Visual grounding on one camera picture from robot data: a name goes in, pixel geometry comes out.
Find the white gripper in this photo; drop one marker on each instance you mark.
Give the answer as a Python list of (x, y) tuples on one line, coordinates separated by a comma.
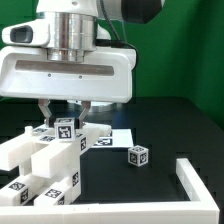
[(105, 75)]

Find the white tagged cube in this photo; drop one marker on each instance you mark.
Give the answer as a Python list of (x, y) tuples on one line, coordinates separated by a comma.
[(138, 155), (65, 129)]

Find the white chair seat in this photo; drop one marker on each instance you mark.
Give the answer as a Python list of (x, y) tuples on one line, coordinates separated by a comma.
[(60, 176)]

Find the white chair back frame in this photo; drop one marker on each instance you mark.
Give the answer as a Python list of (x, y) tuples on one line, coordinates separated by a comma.
[(17, 150)]

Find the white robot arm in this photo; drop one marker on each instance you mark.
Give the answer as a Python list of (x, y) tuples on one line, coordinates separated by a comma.
[(64, 54)]

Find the white U-shaped fence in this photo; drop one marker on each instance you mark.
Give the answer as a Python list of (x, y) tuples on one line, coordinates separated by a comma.
[(200, 209)]

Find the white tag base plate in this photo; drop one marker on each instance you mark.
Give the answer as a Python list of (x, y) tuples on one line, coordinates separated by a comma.
[(118, 138)]

